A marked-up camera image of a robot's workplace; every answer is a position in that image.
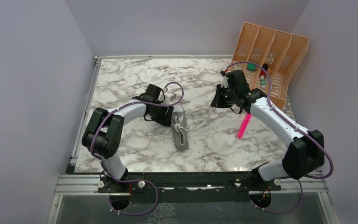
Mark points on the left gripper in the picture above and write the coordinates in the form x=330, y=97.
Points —
x=165, y=119

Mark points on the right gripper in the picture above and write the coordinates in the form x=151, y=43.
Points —
x=217, y=102

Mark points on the white shoelace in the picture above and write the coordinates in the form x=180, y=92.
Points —
x=179, y=124

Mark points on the grey canvas sneaker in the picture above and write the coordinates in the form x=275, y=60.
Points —
x=180, y=141

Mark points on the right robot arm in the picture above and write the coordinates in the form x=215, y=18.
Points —
x=303, y=154

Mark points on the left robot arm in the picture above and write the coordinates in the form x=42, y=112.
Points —
x=103, y=133

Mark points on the pink plastic bar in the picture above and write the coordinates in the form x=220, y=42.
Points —
x=244, y=125

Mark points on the green round cap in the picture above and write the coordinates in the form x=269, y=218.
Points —
x=251, y=67

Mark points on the white green tube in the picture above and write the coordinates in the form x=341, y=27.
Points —
x=263, y=83

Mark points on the red black marker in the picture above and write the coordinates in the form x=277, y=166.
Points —
x=265, y=68

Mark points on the orange desk organizer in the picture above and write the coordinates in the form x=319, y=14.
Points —
x=282, y=51

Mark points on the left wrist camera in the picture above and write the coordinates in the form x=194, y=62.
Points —
x=167, y=97

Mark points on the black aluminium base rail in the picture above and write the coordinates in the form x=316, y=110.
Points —
x=187, y=187

